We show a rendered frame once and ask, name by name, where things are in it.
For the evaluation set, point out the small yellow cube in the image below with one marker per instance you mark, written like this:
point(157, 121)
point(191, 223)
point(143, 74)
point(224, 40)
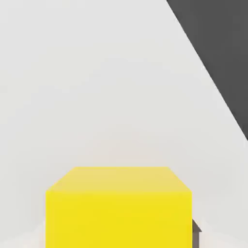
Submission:
point(118, 213)

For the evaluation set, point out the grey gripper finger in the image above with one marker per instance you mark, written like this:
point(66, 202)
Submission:
point(195, 235)

